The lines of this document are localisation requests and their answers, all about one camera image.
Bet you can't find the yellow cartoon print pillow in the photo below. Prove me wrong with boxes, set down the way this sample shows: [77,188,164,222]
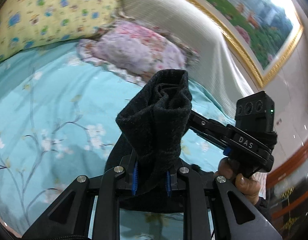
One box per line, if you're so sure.
[0,0,120,62]

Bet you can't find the pink purple floral pillow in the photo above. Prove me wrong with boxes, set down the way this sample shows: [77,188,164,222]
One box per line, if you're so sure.
[77,20,200,86]

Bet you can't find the white ribbed headboard cover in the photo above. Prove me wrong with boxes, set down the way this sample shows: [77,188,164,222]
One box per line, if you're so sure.
[122,0,257,118]

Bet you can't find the gold framed landscape painting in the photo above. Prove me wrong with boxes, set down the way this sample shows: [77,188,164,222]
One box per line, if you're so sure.
[186,0,304,87]

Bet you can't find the black knit pants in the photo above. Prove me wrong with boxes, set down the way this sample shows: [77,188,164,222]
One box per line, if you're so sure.
[103,68,210,213]

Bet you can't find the person's right hand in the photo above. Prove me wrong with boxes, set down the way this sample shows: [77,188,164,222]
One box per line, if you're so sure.
[215,158,261,205]

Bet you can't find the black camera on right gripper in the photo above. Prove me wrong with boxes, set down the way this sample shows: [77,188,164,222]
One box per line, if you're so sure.
[235,91,275,132]

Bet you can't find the wooden glass cabinet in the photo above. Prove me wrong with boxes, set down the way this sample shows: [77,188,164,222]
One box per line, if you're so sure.
[266,140,308,239]

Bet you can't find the person's right forearm dark sleeve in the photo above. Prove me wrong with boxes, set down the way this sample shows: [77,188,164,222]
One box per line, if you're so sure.
[254,197,273,224]

